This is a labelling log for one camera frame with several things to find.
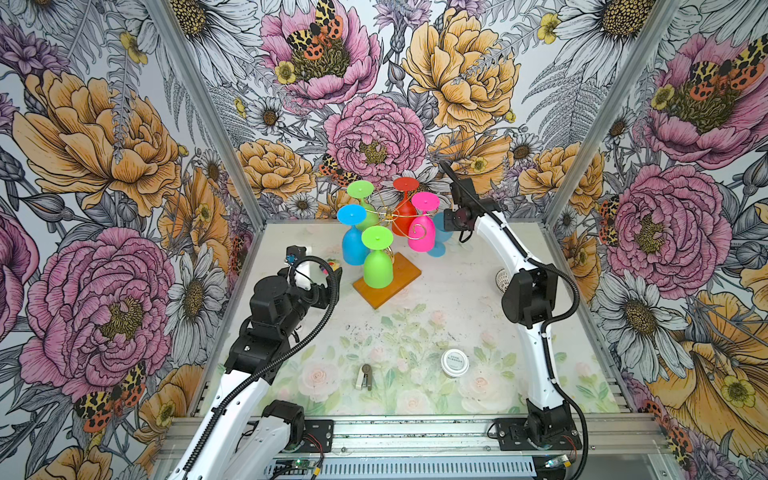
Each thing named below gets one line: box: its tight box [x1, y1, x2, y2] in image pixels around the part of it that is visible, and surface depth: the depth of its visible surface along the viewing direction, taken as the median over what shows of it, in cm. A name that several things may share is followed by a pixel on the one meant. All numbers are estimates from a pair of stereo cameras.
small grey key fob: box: [355, 364, 372, 391], surface depth 83 cm
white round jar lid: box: [440, 348, 470, 378], surface depth 81 cm
